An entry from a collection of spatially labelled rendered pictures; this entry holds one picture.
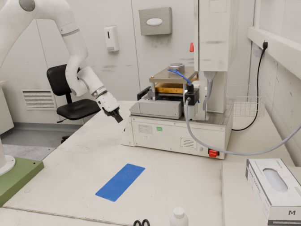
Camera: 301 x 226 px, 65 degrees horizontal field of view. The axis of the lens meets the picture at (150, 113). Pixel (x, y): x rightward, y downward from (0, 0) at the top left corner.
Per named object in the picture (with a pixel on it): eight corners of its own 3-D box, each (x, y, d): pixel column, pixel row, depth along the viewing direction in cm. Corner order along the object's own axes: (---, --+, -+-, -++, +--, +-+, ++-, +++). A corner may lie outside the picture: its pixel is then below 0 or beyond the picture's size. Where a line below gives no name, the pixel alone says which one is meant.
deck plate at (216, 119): (234, 99, 127) (235, 97, 127) (226, 127, 98) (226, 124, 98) (156, 95, 146) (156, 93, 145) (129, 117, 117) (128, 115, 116)
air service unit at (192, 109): (201, 111, 103) (201, 78, 97) (192, 125, 91) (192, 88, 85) (189, 110, 105) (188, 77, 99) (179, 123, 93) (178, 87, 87)
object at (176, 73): (212, 83, 125) (213, 58, 120) (199, 103, 99) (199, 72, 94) (169, 82, 135) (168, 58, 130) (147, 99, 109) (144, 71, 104)
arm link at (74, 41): (52, 40, 102) (80, 100, 118) (82, 27, 110) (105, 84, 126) (43, 40, 108) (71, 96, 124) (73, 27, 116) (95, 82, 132)
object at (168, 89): (198, 84, 125) (198, 67, 121) (187, 98, 106) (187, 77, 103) (168, 83, 132) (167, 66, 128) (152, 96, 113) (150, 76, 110)
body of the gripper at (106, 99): (98, 93, 119) (112, 110, 120) (109, 87, 128) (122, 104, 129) (90, 100, 124) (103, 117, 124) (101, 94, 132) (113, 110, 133)
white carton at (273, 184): (278, 175, 87) (281, 158, 84) (312, 226, 66) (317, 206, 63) (244, 175, 88) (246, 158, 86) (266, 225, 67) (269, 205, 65)
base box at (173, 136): (232, 128, 134) (234, 100, 127) (222, 166, 102) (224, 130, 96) (146, 119, 155) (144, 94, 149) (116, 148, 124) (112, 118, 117)
